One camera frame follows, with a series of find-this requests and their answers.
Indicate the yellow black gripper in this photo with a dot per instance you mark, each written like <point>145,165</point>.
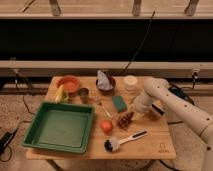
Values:
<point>154,113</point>

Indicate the dark red grape bunch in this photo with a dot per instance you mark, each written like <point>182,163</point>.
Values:
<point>124,121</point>

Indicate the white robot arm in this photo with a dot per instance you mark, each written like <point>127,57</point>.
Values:
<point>197,119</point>

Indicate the white paper cup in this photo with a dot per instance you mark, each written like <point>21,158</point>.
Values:
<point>130,82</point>

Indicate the small metal cup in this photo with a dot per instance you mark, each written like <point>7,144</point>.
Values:
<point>84,95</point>

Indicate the blue black box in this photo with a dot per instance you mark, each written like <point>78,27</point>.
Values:
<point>180,93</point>

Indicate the green sponge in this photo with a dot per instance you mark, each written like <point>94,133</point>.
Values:
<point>119,103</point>

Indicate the orange tomato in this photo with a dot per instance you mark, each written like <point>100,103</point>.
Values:
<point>106,126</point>

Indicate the white dish brush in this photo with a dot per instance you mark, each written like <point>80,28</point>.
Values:
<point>113,144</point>

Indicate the dark brown bowl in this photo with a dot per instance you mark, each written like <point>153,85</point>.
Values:
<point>111,90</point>

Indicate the metal spoon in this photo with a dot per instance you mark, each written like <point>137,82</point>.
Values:
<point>105,110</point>

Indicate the crumpled grey cloth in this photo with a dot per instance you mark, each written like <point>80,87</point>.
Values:
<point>103,80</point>

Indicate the green plastic tray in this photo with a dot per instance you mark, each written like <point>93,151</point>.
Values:
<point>60,127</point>

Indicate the orange plastic bowl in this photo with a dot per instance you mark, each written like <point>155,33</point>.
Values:
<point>71,83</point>

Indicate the black power adapter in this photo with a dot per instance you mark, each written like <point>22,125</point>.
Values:
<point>5,140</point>

